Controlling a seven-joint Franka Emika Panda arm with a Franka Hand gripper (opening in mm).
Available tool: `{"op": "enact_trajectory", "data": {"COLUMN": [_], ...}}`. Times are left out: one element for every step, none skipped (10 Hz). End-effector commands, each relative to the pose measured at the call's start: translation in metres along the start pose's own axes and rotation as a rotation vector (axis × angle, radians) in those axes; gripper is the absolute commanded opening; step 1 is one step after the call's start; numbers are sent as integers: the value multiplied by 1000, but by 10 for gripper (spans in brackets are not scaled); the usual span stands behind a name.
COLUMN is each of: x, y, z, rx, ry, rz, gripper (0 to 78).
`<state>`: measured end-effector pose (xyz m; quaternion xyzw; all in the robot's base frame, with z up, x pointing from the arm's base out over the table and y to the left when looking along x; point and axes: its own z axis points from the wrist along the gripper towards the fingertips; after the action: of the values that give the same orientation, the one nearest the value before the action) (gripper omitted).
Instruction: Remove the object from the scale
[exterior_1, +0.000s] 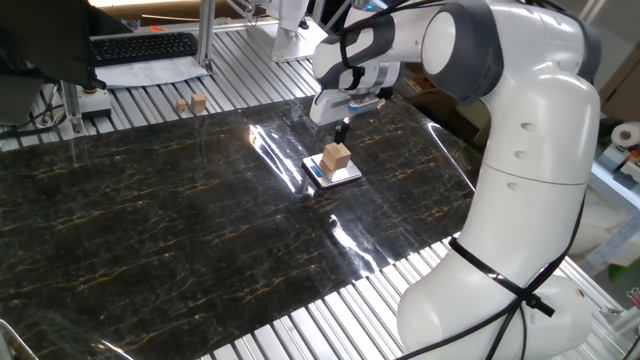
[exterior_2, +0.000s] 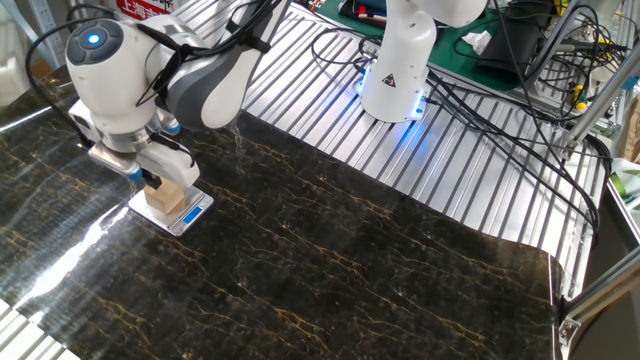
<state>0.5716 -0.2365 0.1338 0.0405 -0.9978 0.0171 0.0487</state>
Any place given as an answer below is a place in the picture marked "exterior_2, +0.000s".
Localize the perforated grey steel post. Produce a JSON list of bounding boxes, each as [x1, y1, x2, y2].
[[27, 0, 69, 65]]

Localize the white plastic container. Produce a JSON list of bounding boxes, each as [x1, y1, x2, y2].
[[0, 7, 30, 107]]

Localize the black marble pattern mat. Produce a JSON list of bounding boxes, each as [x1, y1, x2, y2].
[[0, 64, 564, 360]]

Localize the black base cable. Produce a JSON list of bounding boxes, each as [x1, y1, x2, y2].
[[425, 69, 601, 241], [423, 97, 599, 236]]

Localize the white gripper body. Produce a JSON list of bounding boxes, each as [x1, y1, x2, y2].
[[68, 99, 201, 190]]

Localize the dark blue notebook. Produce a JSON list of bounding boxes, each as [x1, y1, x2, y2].
[[337, 0, 389, 29]]

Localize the aluminium corner beam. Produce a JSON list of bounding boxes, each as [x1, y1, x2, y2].
[[557, 244, 640, 346]]

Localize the crumpled white tissue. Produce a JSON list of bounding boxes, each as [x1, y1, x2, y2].
[[460, 29, 494, 55]]

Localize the yellow green screwdriver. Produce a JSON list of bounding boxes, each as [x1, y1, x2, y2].
[[569, 82, 589, 112]]

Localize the white box red label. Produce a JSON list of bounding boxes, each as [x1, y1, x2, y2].
[[107, 0, 176, 32]]

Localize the slanted aluminium profile post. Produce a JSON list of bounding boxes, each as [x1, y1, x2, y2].
[[524, 0, 586, 96], [559, 44, 640, 161]]

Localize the black strap on forearm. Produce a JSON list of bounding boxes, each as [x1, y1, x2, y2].
[[225, 18, 272, 55]]

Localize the green tape roll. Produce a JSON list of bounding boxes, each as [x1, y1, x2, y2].
[[610, 172, 629, 197]]

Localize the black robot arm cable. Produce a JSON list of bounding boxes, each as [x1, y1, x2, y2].
[[24, 0, 291, 151]]

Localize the silver wrist camera blue ends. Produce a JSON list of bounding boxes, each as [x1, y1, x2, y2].
[[88, 141, 145, 182]]

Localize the large wooden cube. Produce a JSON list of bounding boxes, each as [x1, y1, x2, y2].
[[143, 177, 186, 215]]

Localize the green cutting mat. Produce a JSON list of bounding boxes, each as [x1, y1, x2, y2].
[[317, 0, 531, 94]]

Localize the black pouch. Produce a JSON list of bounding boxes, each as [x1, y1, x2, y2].
[[474, 4, 546, 84]]

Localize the silver digital scale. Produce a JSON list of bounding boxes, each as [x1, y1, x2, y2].
[[128, 184, 215, 237]]

